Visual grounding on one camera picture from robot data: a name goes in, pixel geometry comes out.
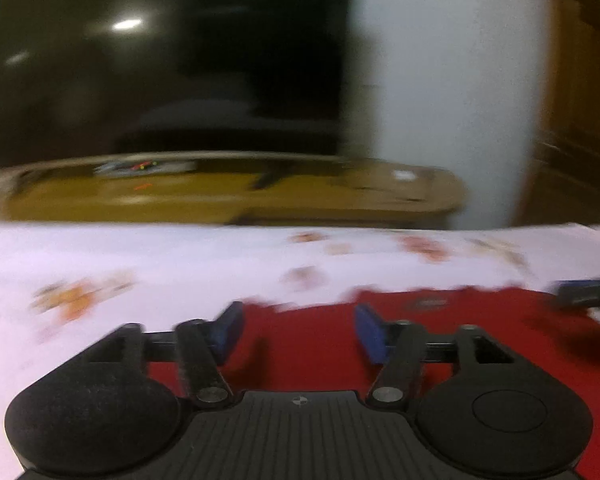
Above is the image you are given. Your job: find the red small garment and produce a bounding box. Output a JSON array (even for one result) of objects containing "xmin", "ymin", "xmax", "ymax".
[{"xmin": 169, "ymin": 288, "xmax": 600, "ymax": 479}]

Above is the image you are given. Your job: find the dark wooden door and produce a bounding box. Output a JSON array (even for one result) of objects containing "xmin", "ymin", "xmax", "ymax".
[{"xmin": 512, "ymin": 0, "xmax": 600, "ymax": 226}]

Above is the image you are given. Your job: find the white floral bed sheet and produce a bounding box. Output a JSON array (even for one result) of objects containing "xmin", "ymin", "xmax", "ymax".
[{"xmin": 0, "ymin": 222, "xmax": 600, "ymax": 479}]

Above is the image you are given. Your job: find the small white object on console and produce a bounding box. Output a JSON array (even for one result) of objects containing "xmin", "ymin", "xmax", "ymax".
[{"xmin": 392, "ymin": 170, "xmax": 418, "ymax": 182}]

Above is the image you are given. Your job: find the wooden TV console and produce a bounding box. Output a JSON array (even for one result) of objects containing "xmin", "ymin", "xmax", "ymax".
[{"xmin": 0, "ymin": 152, "xmax": 467, "ymax": 229}]

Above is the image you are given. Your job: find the black curved television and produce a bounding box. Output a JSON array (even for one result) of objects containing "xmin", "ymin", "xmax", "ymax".
[{"xmin": 0, "ymin": 0, "xmax": 350, "ymax": 167}]

